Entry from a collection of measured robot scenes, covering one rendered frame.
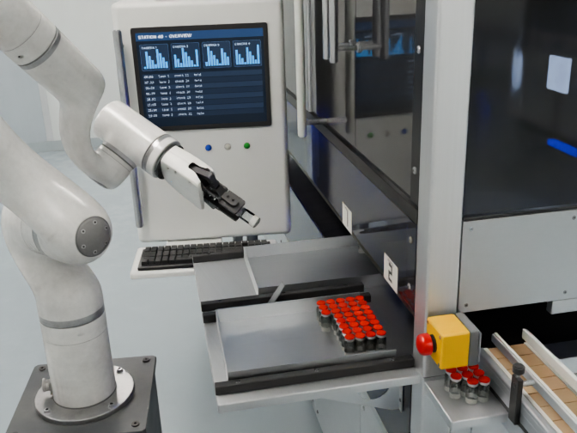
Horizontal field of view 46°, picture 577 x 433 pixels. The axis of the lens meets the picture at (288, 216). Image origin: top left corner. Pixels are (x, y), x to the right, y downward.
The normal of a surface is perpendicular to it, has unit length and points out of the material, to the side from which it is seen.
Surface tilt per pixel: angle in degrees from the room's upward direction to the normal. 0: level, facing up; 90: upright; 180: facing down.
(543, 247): 90
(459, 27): 90
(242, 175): 90
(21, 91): 90
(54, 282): 29
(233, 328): 0
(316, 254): 0
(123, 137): 61
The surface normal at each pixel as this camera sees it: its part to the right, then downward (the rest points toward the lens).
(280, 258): -0.04, -0.93
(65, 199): 0.59, -0.21
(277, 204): 0.08, 0.35
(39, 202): 0.47, 0.02
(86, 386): 0.40, 0.31
